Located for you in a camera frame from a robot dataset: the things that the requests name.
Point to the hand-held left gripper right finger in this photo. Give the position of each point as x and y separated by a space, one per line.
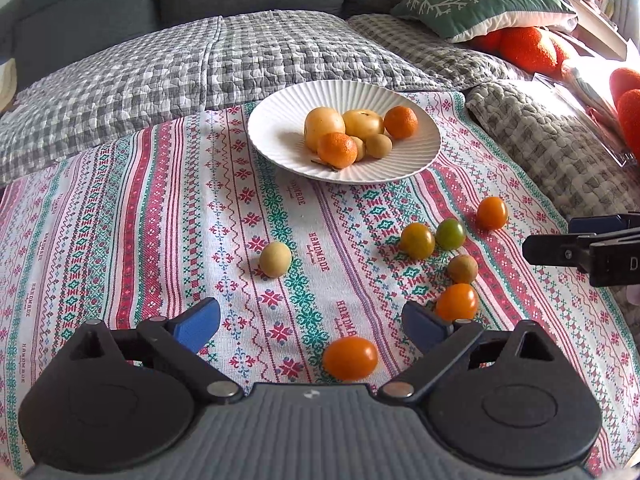
425 327

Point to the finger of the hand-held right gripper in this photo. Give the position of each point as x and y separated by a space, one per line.
605 225
555 250

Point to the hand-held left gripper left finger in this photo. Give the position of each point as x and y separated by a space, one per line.
195 325

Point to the orange tomato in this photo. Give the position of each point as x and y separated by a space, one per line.
456 302
350 358
492 212

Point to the yellow-green tomato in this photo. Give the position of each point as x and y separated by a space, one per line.
417 240

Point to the dark green tomato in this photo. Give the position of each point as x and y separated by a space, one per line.
450 233

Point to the orange mandarin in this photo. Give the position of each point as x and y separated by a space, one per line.
337 151
401 121

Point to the yellow pepino melon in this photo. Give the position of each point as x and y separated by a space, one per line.
324 125
363 122

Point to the white ribbed plate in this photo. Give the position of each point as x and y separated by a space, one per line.
280 125

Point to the clear plastic tray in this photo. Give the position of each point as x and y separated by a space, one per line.
595 125

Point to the red green patterned cloth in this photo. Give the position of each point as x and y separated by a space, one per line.
150 235

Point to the beige coarse checked blanket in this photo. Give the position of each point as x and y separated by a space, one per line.
540 145

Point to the pale pastel bundle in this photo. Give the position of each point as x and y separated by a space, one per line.
585 85

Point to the beige fine checked quilt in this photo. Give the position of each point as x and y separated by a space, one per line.
425 50

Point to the grey checked quilt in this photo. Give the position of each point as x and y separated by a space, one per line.
150 75

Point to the green snowflake cushion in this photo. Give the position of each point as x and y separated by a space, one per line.
480 2

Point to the white blanket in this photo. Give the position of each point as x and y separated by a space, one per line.
6 85

